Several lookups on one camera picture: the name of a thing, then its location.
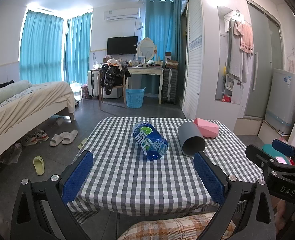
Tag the pink box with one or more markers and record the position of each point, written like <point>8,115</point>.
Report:
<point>208,127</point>

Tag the patterned gift bag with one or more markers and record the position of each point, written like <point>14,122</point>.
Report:
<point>85,92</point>

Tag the grey slipper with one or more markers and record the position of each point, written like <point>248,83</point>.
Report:
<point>58,120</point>

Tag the white wardrobe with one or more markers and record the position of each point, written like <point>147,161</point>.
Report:
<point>196,55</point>

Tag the white air conditioner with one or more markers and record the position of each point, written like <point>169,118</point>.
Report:
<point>122,14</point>

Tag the long teal curtain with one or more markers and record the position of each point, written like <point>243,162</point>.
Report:
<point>163,32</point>

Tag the wooden chair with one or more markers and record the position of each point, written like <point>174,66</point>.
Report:
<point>101,97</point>

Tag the white washing machine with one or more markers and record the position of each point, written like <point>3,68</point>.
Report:
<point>282,100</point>

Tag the grey checked tablecloth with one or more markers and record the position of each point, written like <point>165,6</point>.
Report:
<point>127,177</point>

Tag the grey towel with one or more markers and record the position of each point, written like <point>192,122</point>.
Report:
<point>235,55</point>

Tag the dark grey suitcase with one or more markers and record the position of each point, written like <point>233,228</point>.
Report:
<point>169,86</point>

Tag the clear plastic bag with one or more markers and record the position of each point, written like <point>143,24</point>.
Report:
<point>11,153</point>

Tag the beige blanket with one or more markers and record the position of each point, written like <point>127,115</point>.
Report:
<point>25,105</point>

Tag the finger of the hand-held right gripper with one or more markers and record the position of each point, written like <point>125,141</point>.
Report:
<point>283,147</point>
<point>258,155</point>

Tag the pale green quilt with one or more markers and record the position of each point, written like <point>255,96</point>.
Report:
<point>5,93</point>

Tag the blue laundry basket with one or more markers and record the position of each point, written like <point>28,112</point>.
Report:
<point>135,98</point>

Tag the cardboard boxes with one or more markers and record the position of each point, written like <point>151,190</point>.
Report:
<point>171,61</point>

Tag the blue plastic bottle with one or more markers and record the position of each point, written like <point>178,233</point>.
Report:
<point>150,140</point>

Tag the black television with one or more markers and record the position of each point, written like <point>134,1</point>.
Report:
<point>122,45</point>

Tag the oval white mirror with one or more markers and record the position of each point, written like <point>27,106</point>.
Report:
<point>147,48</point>

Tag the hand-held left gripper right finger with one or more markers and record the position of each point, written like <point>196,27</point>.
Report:
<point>208,180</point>

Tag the black puffer jacket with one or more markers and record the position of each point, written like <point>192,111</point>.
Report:
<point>111,76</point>

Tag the plaid cloth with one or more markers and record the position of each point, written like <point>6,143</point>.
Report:
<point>172,228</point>

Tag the white suitcase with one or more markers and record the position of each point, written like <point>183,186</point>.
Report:
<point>92,83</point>

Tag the white bed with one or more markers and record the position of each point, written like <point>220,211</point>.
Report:
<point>62,110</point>

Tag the wide blue curtain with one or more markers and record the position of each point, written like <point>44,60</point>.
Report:
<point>41,47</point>

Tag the grey cup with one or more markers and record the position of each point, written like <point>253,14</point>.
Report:
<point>190,140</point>

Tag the person's right hand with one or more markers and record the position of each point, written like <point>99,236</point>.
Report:
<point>280,213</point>

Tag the clear plastic storage box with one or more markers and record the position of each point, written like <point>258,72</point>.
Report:
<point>75,91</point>

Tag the grey sneaker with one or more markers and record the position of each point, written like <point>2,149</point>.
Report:
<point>42,135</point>
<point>28,140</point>

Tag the green slipper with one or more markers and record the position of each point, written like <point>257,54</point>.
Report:
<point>38,166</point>
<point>82,143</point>

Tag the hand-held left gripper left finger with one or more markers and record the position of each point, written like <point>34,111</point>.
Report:
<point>78,177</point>

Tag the frosted glass door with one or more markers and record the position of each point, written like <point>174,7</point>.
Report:
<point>260,55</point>

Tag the narrow blue curtain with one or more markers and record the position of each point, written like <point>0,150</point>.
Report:
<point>77,47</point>

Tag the pink towel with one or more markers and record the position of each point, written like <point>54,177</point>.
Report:
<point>247,38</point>

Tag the white slipper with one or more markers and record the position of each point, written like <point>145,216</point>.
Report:
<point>55,140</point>
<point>69,137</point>

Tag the white dressing table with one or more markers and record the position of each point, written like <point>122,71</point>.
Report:
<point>145,71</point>

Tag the black cloth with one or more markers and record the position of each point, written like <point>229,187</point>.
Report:
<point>1,85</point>

